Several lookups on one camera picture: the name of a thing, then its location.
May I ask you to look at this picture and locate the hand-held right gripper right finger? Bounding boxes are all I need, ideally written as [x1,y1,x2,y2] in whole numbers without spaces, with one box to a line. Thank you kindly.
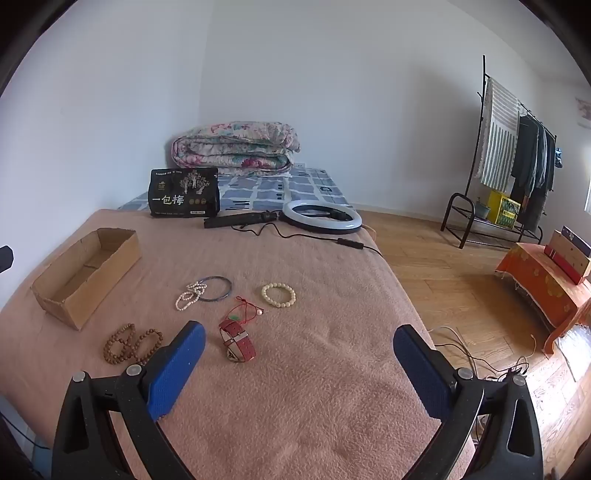
[392,324,544,480]

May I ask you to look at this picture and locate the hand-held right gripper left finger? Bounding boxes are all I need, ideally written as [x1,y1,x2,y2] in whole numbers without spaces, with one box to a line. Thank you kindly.
[52,320,207,480]

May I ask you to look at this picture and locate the brown wooden bead bracelet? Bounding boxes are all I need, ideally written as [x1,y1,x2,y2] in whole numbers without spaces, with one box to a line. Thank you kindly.
[103,322,165,366]

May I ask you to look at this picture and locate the red leather watch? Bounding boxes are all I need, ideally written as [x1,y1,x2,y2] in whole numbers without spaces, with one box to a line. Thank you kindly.
[219,318,257,362]

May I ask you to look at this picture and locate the white pearl necklace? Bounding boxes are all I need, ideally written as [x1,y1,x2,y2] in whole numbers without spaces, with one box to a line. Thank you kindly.
[175,281,208,311]

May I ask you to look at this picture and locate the brown cardboard box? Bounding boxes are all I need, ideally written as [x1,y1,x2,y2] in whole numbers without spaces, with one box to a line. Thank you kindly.
[30,228,142,331]

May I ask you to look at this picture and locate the blue bangle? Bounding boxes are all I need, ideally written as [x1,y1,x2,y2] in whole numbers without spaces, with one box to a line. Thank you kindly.
[198,275,232,303]

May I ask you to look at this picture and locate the red string bracelet green pendant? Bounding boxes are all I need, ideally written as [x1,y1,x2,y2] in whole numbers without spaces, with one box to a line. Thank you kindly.
[228,296,260,325]

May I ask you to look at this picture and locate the pink blanket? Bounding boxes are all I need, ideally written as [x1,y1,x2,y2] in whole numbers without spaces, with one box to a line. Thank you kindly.
[0,209,476,480]

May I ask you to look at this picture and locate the orange cloth covered table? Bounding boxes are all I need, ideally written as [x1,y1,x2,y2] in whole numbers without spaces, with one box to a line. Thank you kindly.
[495,242,591,356]

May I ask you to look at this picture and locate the black folded tripod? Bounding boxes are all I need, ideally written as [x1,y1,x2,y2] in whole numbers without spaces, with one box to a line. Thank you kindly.
[204,210,282,230]

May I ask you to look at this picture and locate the black snack bag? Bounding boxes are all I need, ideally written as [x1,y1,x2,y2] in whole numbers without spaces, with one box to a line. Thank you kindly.
[148,167,221,219]

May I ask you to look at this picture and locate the red flat box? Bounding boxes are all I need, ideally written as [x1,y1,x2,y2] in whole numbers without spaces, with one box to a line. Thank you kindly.
[543,246,583,285]

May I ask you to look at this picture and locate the black metal clothes rack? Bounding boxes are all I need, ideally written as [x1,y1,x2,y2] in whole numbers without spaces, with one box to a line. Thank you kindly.
[440,55,559,250]

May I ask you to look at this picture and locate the yellow crate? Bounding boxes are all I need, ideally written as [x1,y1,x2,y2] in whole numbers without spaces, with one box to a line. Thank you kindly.
[487,189,522,227]

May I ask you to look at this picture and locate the tan box blue lid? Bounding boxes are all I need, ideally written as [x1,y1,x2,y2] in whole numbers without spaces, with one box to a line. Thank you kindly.
[549,226,591,278]

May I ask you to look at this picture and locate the blue checkered bedsheet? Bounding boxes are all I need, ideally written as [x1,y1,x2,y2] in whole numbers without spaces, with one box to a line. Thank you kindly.
[117,167,354,213]

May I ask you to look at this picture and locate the folded floral quilt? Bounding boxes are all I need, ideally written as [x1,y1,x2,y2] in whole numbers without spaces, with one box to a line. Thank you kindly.
[171,121,301,175]

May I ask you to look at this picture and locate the dark green jacket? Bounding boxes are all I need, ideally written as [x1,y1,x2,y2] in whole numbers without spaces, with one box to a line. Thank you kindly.
[510,114,542,200]

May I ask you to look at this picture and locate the black hanging garment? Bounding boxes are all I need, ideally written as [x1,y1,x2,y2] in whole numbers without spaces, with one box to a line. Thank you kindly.
[538,124,557,232]

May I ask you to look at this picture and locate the striped towel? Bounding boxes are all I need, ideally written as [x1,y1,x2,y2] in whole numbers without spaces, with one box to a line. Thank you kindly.
[475,78,522,189]

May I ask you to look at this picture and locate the floor cables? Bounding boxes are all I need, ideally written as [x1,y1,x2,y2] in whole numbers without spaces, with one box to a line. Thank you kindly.
[427,325,539,380]

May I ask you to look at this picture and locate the cream bead bracelet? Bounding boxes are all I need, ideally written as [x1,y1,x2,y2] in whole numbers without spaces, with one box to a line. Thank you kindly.
[261,282,296,307]

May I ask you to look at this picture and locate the black ring light cable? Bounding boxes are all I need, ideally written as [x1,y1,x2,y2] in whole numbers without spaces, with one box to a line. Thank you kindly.
[233,220,382,254]

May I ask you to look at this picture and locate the white ring light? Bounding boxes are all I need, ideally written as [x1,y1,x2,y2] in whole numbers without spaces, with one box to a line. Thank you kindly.
[281,199,364,232]

